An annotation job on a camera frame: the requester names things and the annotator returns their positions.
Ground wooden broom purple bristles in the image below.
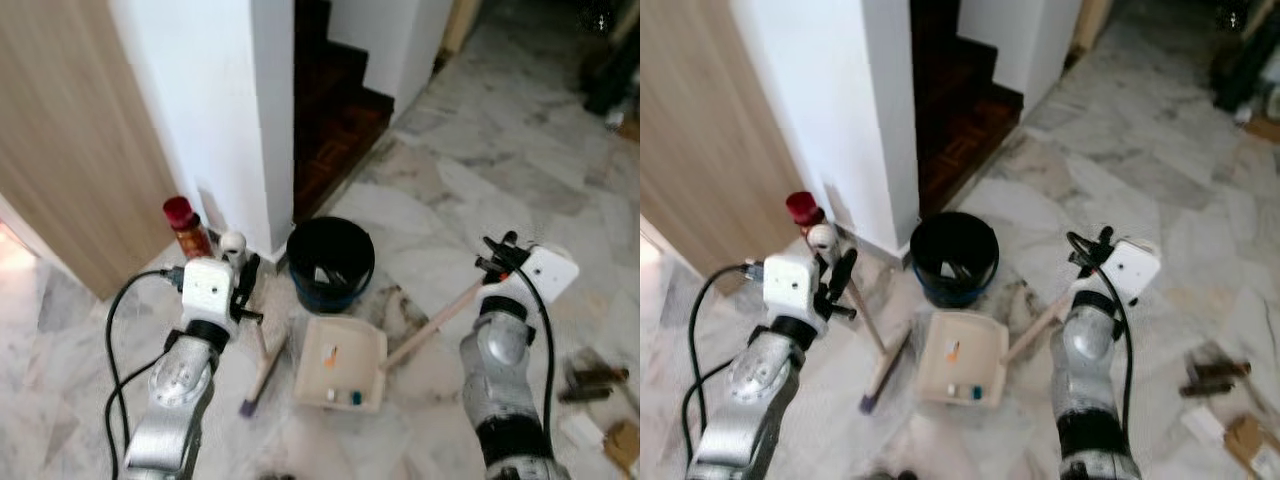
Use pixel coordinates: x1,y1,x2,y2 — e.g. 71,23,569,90
218,230,291,419
806,224,913,416

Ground beige dustpan wooden handle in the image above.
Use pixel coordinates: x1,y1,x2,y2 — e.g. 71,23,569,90
293,278,501,416
918,285,1086,409

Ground red capped brown bottle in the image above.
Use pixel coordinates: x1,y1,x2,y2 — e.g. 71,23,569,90
162,196,214,261
785,190,829,236

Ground black round bucket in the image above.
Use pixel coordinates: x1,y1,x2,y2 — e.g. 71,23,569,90
910,211,1001,309
286,216,377,314

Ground dark brown rubbish piece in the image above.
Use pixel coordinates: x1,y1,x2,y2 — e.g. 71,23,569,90
558,367,631,404
1178,360,1253,398

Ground dark wooden staircase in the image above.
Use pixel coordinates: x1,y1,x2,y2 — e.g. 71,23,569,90
293,0,394,223
910,0,1024,219

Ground white paper scrap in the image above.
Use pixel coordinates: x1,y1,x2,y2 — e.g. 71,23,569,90
1180,405,1229,446
560,413,606,451

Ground brown cardboard scrap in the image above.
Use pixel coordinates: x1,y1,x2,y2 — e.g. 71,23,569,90
603,420,641,476
1225,415,1280,476

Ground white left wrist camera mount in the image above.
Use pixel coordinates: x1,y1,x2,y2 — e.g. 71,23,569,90
762,252,826,321
180,257,241,326

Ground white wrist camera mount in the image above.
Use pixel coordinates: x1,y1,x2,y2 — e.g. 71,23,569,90
762,252,826,321
1072,238,1163,306
482,245,581,316
180,257,241,326

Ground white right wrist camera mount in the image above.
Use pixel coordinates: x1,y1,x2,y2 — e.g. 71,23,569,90
482,245,581,316
1072,238,1163,306

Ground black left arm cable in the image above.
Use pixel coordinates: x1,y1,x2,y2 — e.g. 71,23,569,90
682,262,771,471
104,265,191,480

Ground light wood wall panel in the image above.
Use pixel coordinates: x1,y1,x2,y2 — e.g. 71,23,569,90
0,0,186,301
640,0,801,291

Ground light wooden door frame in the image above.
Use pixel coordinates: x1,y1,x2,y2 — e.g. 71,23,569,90
1065,0,1111,66
435,0,486,71

